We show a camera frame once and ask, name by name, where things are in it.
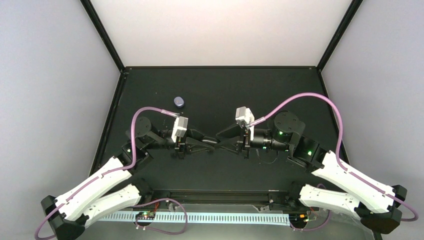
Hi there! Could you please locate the black earbud charging case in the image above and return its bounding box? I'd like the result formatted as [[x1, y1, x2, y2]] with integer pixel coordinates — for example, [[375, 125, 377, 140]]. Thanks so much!
[[201, 136, 220, 148]]

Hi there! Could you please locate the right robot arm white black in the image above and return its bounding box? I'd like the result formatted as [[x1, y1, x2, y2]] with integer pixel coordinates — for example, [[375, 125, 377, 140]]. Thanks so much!
[[216, 107, 407, 234]]

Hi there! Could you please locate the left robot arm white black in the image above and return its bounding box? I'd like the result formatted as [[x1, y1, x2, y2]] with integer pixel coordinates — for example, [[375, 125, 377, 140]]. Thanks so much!
[[41, 116, 218, 240]]

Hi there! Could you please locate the lilac earbud charging case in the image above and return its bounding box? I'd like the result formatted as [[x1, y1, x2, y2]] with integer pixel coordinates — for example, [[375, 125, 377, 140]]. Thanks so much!
[[173, 96, 185, 108]]

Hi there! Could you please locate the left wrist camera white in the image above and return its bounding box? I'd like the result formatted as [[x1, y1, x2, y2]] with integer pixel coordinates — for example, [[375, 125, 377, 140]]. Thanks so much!
[[171, 116, 189, 143]]

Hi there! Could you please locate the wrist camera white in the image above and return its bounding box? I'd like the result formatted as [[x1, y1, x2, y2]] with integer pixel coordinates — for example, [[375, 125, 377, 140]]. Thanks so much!
[[235, 106, 255, 129], [171, 116, 189, 143]]

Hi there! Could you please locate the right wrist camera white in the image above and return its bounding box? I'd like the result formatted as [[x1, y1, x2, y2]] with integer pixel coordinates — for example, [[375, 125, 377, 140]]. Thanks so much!
[[235, 106, 255, 129]]

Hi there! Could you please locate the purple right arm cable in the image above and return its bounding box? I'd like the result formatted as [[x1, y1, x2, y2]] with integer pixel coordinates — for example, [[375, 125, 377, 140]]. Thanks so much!
[[246, 92, 419, 222]]

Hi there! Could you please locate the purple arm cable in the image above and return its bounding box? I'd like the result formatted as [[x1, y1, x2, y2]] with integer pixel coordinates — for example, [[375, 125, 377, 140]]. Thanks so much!
[[246, 92, 419, 222], [34, 106, 181, 240]]

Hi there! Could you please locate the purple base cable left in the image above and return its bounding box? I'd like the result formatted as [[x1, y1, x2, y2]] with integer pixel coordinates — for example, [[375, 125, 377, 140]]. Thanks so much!
[[134, 198, 189, 236]]

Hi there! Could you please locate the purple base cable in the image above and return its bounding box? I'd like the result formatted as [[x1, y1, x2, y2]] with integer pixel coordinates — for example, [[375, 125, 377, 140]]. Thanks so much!
[[289, 209, 333, 232], [134, 198, 189, 236]]

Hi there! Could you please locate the white slotted cable duct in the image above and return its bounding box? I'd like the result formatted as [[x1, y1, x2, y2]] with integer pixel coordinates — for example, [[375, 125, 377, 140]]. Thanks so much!
[[100, 211, 290, 226]]

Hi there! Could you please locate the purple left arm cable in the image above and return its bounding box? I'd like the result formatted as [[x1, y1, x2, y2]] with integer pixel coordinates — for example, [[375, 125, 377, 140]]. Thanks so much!
[[34, 106, 181, 240]]

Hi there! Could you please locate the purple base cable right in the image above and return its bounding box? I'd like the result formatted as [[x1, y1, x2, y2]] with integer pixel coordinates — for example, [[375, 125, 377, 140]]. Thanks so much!
[[289, 209, 333, 232]]

